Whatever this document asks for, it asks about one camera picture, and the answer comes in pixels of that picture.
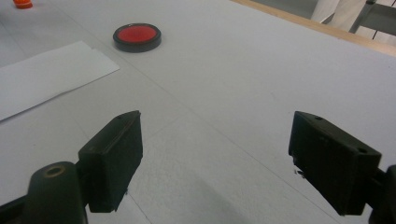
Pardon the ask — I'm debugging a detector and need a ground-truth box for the white paper sheet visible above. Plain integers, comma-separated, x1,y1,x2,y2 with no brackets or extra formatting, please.
0,40,120,122

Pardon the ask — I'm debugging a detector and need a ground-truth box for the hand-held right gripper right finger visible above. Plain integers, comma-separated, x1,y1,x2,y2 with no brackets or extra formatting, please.
288,110,383,217

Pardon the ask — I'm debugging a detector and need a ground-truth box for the round black red ink pad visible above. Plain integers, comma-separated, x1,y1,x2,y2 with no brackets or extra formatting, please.
112,22,163,53

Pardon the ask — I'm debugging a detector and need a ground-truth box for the large white table cover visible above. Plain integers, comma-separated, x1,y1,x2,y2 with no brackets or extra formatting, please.
0,0,396,224

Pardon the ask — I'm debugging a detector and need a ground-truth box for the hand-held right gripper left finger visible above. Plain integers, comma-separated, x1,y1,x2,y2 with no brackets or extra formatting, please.
78,110,144,214

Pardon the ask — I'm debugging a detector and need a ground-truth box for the wooden table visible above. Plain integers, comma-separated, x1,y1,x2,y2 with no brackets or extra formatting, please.
229,0,396,58

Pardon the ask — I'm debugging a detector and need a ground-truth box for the orange stamp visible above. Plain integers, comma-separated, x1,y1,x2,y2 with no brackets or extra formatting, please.
12,0,34,9

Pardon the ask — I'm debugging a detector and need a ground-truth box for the white-legged desk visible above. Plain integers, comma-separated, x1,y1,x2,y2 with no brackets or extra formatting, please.
348,0,396,40

